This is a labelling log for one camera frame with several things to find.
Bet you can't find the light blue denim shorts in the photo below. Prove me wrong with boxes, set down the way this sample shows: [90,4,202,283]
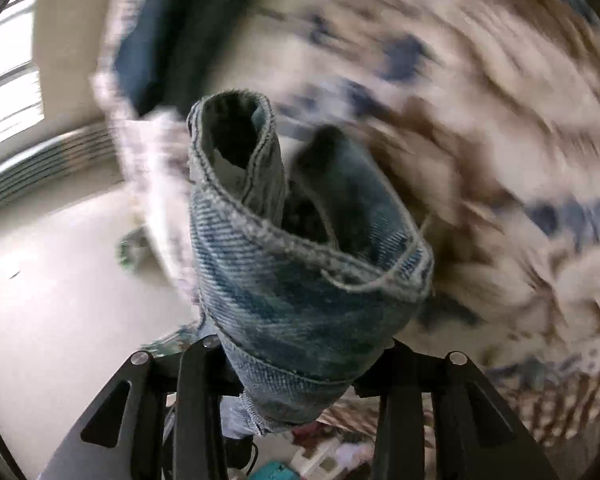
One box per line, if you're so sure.
[187,91,434,439]

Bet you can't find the left striped grey curtain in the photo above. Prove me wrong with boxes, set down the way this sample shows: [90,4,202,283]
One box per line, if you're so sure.
[0,122,116,209]

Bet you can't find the floral bed quilt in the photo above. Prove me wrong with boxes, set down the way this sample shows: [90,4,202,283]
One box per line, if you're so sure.
[92,0,600,448]

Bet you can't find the white framed window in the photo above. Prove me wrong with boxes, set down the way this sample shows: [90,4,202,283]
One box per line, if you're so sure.
[0,0,44,143]

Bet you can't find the folded dark blue jeans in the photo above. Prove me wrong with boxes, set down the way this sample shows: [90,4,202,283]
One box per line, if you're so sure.
[114,0,250,117]

